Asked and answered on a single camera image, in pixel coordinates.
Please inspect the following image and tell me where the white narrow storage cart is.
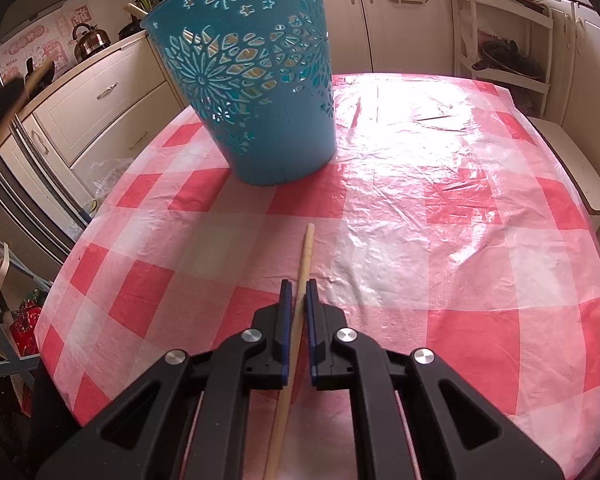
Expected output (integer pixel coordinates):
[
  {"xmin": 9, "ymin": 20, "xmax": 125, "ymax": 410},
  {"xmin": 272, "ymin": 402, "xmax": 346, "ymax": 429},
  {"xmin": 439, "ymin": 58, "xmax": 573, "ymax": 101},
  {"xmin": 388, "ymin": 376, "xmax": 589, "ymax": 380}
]
[{"xmin": 451, "ymin": 0, "xmax": 554, "ymax": 116}]

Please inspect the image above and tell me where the teal perforated plastic basket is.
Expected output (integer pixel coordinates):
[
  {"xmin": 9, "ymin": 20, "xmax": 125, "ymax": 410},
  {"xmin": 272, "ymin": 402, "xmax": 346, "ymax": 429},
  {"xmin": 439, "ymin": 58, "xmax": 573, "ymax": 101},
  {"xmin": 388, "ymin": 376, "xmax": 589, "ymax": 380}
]
[{"xmin": 142, "ymin": 0, "xmax": 336, "ymax": 185}]

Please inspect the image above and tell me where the metal kettle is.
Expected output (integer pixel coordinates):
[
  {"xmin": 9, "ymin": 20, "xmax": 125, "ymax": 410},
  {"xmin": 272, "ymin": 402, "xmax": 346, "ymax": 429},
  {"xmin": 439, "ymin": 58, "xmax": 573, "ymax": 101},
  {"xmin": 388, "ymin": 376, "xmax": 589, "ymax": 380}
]
[{"xmin": 72, "ymin": 23, "xmax": 111, "ymax": 63}]

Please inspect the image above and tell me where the wooden chopstick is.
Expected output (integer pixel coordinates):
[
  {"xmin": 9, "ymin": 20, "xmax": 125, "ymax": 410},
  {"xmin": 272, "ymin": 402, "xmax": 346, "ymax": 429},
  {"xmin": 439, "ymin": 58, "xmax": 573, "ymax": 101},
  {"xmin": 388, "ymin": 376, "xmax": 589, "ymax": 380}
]
[{"xmin": 263, "ymin": 223, "xmax": 315, "ymax": 480}]

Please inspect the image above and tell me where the red white checkered tablecloth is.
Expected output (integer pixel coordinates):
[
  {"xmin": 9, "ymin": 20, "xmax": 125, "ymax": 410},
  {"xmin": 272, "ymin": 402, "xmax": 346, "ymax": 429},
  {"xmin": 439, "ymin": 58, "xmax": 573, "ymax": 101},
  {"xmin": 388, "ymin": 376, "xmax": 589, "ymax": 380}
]
[{"xmin": 35, "ymin": 74, "xmax": 600, "ymax": 479}]

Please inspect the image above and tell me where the black wok pan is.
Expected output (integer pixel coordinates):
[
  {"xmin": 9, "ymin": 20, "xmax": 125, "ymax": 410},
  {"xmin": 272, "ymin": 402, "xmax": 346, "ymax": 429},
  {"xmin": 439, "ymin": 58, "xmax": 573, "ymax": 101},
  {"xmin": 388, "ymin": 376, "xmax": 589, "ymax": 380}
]
[{"xmin": 24, "ymin": 58, "xmax": 55, "ymax": 100}]

